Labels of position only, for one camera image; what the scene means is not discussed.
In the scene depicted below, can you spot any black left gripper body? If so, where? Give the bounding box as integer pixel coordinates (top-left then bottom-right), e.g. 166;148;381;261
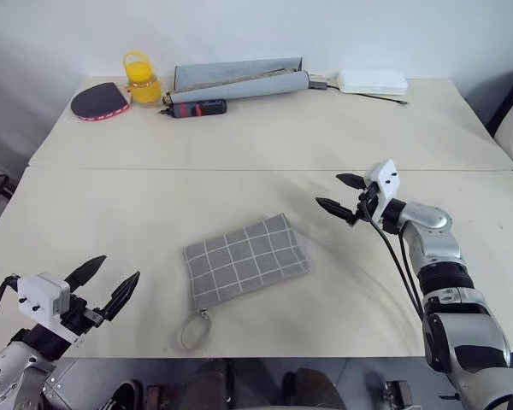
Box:
59;293;106;339

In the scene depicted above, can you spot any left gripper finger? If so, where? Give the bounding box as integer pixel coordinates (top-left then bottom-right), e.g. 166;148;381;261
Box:
101;271;141;321
63;255;108;296

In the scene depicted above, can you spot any white flat box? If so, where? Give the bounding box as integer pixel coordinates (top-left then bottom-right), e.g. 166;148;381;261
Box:
337;68;411;97

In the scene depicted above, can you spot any yellow plastic jar with handle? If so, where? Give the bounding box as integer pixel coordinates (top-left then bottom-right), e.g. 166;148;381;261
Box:
122;50;162;109

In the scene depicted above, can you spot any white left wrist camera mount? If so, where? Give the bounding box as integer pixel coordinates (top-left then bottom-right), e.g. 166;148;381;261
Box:
17;272;85;344

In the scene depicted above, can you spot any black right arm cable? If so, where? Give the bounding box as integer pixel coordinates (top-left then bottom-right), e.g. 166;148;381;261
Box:
358;194;427;319

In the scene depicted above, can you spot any black red electric screwdriver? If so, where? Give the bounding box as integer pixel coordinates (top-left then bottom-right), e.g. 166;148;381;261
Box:
156;98;229;120

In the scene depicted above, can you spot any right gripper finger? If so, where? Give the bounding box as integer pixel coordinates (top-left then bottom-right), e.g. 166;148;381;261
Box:
335;173;369;190
315;196;356;226

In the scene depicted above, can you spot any small dark metal block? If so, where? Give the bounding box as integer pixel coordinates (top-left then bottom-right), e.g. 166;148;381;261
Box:
381;378;414;405

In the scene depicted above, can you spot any black white shoe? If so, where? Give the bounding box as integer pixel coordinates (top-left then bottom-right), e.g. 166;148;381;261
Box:
110;378;144;410

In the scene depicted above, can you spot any rolled grey mat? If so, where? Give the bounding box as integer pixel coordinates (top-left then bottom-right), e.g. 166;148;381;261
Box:
162;69;311;106

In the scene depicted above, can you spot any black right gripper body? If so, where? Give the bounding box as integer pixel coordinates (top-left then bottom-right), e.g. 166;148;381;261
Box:
352;184;382;225

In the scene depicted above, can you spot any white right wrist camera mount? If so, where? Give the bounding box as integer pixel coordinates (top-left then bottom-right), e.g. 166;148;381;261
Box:
364;159;401;226

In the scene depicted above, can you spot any black red table tennis paddle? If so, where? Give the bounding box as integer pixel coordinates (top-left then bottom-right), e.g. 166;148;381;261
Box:
70;81;133;122

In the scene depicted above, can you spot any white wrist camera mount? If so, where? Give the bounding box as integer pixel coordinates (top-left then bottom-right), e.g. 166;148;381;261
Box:
17;272;85;344
364;159;401;226

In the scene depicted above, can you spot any grey checked fabric pouch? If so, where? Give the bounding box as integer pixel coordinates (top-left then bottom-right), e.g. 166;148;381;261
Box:
177;212;317;353

